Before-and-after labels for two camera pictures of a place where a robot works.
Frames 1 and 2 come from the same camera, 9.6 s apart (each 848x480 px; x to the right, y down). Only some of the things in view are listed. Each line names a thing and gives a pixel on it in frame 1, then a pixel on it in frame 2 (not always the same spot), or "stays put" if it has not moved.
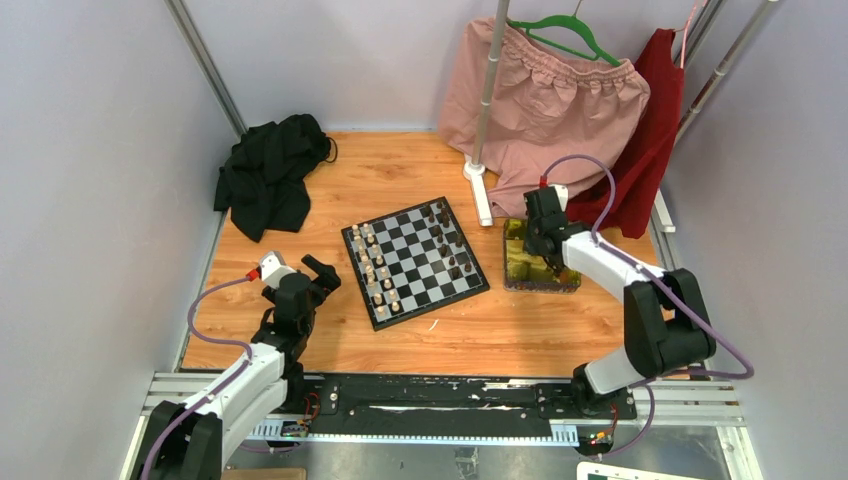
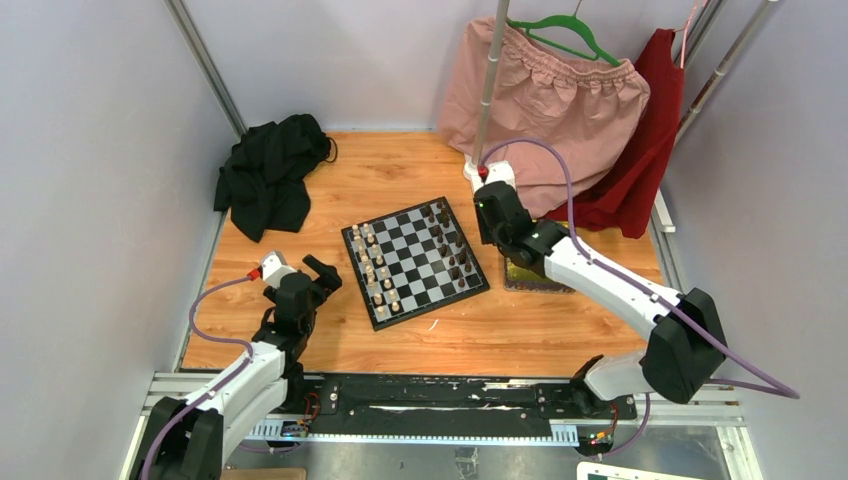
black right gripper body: (531, 241) → (489, 235)
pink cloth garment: (555, 117) stays put
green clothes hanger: (570, 20) stays put
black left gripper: (326, 278) stays put
